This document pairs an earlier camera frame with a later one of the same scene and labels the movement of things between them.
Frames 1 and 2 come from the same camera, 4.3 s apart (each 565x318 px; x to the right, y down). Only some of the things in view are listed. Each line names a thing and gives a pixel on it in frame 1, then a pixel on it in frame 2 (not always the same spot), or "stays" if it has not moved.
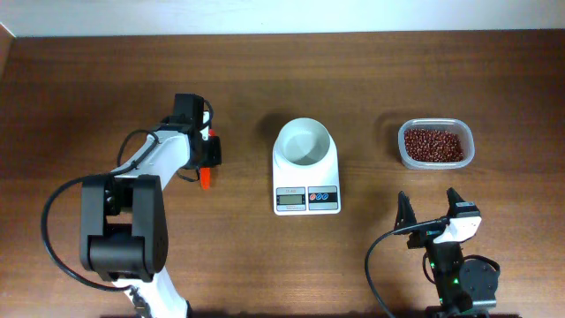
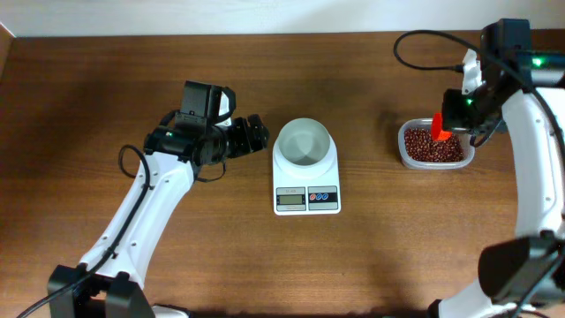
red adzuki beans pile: x=433 y=146 stays
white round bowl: x=302 y=142 stays
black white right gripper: x=406 y=215 to x=450 y=119
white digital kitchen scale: x=312 y=191 stays
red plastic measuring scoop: x=205 y=172 to x=437 y=132
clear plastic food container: x=436 y=143 stays
